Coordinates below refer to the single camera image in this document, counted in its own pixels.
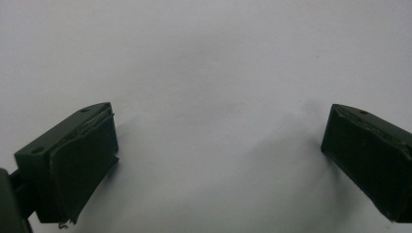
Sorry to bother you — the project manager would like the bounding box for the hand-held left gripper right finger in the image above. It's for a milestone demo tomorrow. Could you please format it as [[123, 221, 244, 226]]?
[[320, 103, 412, 224]]

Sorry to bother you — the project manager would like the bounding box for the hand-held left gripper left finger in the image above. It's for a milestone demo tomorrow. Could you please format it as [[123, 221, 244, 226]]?
[[14, 102, 120, 225]]

